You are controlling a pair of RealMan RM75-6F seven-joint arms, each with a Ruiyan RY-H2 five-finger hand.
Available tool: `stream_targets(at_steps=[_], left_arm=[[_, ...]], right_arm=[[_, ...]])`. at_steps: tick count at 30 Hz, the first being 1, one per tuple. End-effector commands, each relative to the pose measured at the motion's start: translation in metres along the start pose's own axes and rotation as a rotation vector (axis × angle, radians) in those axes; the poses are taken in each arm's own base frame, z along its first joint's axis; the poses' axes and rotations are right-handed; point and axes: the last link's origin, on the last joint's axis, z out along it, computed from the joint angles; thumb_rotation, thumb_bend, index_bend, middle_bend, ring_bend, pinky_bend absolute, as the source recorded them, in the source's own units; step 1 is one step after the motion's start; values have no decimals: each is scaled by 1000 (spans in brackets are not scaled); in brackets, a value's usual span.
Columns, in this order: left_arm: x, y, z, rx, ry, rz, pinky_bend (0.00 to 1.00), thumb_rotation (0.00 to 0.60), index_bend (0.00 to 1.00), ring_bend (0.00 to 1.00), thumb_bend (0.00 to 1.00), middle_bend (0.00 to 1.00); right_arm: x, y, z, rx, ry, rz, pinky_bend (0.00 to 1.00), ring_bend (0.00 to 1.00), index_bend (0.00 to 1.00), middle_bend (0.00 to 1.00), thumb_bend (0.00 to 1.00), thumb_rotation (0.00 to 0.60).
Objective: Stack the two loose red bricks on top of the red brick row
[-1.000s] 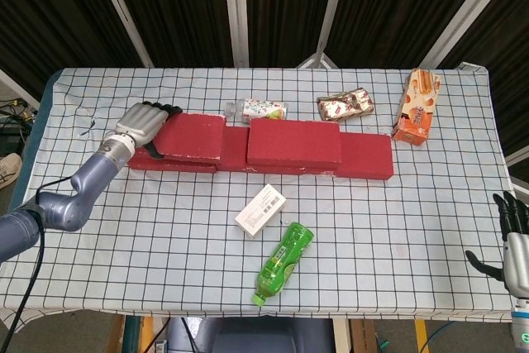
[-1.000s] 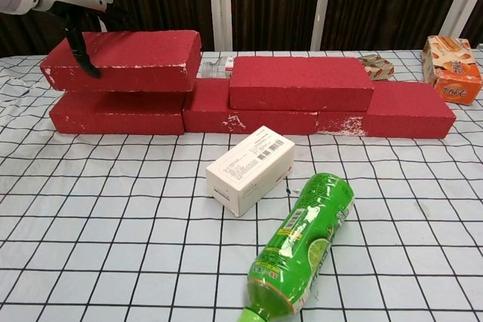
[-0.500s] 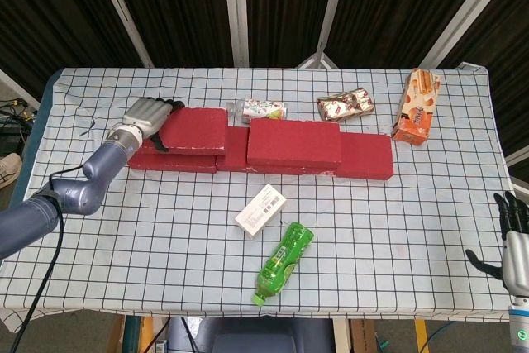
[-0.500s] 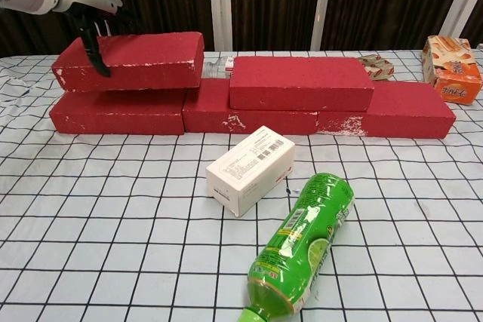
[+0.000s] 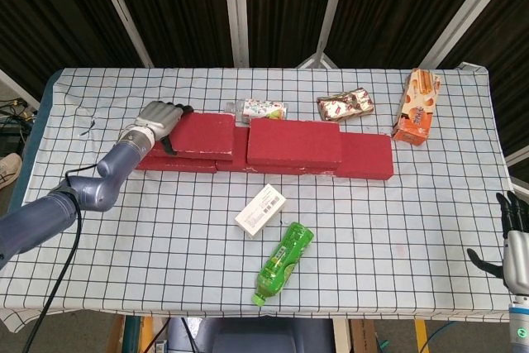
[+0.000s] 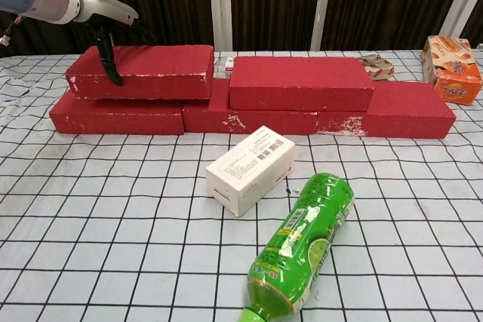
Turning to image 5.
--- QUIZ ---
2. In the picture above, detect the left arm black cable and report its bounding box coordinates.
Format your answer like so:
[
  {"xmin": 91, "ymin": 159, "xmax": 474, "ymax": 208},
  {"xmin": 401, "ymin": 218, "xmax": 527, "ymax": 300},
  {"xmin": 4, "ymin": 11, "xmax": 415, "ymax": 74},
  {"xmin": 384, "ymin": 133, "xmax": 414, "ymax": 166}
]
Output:
[{"xmin": 22, "ymin": 165, "xmax": 104, "ymax": 353}]

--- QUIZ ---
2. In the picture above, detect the green plastic drink bottle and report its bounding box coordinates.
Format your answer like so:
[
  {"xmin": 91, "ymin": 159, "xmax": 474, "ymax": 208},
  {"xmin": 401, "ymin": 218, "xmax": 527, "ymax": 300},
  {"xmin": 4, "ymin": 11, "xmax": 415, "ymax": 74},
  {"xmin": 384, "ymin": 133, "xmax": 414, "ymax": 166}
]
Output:
[{"xmin": 252, "ymin": 221, "xmax": 315, "ymax": 308}]

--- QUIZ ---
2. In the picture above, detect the white frame post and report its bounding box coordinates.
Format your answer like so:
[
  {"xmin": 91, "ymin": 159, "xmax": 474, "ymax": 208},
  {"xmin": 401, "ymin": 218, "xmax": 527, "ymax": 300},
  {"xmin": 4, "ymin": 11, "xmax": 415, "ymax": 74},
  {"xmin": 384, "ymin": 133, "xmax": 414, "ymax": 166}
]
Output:
[
  {"xmin": 506, "ymin": 150, "xmax": 529, "ymax": 205},
  {"xmin": 417, "ymin": 0, "xmax": 520, "ymax": 69},
  {"xmin": 88, "ymin": 0, "xmax": 155, "ymax": 68},
  {"xmin": 296, "ymin": 0, "xmax": 352, "ymax": 69},
  {"xmin": 0, "ymin": 67, "xmax": 41, "ymax": 110},
  {"xmin": 222, "ymin": 0, "xmax": 251, "ymax": 68}
]

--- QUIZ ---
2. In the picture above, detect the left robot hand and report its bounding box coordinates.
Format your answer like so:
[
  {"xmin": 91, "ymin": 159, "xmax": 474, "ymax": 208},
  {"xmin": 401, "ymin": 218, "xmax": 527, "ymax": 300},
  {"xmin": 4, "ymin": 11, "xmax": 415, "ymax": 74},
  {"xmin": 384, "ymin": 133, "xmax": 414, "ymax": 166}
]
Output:
[{"xmin": 132, "ymin": 100, "xmax": 194, "ymax": 156}]

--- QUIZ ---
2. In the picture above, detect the red rectangular foam block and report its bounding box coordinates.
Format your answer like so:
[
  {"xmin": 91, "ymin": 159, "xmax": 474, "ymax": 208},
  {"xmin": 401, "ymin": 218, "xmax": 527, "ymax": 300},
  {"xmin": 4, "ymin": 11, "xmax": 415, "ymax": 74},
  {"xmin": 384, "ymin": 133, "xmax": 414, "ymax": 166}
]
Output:
[
  {"xmin": 164, "ymin": 111, "xmax": 236, "ymax": 162},
  {"xmin": 333, "ymin": 132, "xmax": 394, "ymax": 181},
  {"xmin": 134, "ymin": 144, "xmax": 219, "ymax": 175},
  {"xmin": 214, "ymin": 127, "xmax": 338, "ymax": 177},
  {"xmin": 246, "ymin": 117, "xmax": 343, "ymax": 168}
]

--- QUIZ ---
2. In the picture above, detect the green metal post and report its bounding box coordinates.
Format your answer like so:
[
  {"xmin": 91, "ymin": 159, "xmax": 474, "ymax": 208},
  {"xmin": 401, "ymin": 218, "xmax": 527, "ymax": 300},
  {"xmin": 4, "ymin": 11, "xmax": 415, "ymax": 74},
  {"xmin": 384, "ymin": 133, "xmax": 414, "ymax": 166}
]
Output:
[{"xmin": 126, "ymin": 315, "xmax": 142, "ymax": 353}]

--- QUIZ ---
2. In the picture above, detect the dark pleated curtain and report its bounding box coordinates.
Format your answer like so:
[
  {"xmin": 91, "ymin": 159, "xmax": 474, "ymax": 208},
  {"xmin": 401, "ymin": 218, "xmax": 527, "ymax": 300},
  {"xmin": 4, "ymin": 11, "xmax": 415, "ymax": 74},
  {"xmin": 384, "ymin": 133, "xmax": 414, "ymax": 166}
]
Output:
[{"xmin": 0, "ymin": 0, "xmax": 529, "ymax": 155}]

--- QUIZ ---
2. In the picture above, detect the clear bottle colourful label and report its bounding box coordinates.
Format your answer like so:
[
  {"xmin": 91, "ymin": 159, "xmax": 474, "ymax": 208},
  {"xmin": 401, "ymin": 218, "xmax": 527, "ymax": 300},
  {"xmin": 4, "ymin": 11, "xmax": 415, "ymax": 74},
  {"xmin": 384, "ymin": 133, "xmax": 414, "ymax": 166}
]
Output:
[{"xmin": 224, "ymin": 98, "xmax": 288, "ymax": 125}]

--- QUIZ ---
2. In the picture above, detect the blue-grey robot torso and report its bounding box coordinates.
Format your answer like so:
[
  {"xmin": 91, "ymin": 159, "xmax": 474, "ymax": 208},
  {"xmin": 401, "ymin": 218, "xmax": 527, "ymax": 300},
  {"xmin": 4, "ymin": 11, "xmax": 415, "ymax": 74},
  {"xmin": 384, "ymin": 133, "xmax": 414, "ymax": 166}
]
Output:
[{"xmin": 167, "ymin": 316, "xmax": 336, "ymax": 353}]

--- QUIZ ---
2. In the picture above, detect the floor cable bundle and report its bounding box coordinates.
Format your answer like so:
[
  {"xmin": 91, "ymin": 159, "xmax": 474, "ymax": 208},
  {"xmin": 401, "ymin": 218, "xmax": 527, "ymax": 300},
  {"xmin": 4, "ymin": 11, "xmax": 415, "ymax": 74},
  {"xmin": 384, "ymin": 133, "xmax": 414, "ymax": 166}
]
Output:
[{"xmin": 0, "ymin": 96, "xmax": 38, "ymax": 131}]

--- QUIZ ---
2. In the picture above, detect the yellow table leg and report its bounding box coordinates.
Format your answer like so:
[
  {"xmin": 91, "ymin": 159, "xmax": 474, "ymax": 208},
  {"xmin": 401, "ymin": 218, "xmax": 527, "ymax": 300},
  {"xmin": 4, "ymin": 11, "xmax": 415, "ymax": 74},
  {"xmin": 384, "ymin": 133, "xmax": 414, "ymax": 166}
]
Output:
[{"xmin": 414, "ymin": 319, "xmax": 429, "ymax": 353}]

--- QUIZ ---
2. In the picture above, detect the white table leg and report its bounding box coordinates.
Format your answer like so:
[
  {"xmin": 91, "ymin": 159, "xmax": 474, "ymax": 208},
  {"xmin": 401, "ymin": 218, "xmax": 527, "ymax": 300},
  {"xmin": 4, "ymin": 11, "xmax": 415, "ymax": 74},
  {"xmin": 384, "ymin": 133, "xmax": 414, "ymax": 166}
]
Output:
[{"xmin": 332, "ymin": 318, "xmax": 351, "ymax": 353}]

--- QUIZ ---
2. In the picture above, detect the brown cardboard piece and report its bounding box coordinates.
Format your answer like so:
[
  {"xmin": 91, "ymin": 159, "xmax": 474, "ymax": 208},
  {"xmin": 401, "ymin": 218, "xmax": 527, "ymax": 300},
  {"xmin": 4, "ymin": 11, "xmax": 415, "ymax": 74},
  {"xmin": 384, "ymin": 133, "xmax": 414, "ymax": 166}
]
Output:
[{"xmin": 350, "ymin": 319, "xmax": 378, "ymax": 353}]

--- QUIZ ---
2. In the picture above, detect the white barcode carton box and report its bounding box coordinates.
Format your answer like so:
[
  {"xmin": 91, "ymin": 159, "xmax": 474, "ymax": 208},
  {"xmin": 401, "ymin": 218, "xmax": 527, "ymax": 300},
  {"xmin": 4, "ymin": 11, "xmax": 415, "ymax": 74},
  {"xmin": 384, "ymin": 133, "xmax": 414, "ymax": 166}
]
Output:
[{"xmin": 234, "ymin": 183, "xmax": 287, "ymax": 241}]

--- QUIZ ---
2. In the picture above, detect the dark blue table frame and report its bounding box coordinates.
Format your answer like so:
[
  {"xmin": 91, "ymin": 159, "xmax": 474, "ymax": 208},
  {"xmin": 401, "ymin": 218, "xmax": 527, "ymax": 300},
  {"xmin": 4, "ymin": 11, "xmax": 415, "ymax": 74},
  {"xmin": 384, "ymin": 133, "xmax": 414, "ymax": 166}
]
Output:
[{"xmin": 11, "ymin": 75, "xmax": 59, "ymax": 222}]

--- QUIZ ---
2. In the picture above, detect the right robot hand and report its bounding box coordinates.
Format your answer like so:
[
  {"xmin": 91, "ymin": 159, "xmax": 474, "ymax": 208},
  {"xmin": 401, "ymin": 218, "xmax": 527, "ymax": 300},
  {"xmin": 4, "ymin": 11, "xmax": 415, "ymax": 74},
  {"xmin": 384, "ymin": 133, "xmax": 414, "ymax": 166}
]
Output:
[{"xmin": 466, "ymin": 190, "xmax": 529, "ymax": 296}]

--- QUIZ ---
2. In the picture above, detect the crumpled foil snack wrapper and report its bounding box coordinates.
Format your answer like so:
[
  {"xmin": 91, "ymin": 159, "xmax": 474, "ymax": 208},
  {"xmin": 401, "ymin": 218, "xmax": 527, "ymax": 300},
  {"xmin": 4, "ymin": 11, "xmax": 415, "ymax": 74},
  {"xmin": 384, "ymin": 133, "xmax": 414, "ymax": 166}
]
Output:
[{"xmin": 317, "ymin": 87, "xmax": 376, "ymax": 126}]

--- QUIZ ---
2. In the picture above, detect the checked white tablecloth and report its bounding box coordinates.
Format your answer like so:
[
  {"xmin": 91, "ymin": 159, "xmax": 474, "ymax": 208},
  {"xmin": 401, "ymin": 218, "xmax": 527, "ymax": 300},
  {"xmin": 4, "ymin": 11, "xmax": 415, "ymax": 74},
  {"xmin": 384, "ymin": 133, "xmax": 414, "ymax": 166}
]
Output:
[{"xmin": 0, "ymin": 64, "xmax": 522, "ymax": 336}]

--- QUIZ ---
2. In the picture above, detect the white sneaker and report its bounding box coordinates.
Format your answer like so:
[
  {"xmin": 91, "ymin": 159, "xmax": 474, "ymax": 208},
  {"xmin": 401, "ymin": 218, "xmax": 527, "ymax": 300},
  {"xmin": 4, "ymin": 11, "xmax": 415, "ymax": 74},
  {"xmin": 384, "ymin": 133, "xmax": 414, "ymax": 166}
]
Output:
[{"xmin": 0, "ymin": 153, "xmax": 24, "ymax": 192}]

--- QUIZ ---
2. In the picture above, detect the wooden table leg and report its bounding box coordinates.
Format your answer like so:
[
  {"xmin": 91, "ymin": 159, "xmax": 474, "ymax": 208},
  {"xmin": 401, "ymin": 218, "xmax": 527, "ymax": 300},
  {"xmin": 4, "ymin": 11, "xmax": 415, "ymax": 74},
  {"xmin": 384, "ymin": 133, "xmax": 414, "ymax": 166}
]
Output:
[{"xmin": 107, "ymin": 314, "xmax": 126, "ymax": 353}]

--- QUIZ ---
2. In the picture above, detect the orange biscuit box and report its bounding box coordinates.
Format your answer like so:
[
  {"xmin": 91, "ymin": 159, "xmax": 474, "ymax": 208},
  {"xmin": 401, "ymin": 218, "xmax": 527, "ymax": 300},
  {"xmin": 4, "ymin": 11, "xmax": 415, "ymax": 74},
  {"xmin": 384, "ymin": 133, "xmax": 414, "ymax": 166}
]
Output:
[{"xmin": 391, "ymin": 68, "xmax": 442, "ymax": 146}]

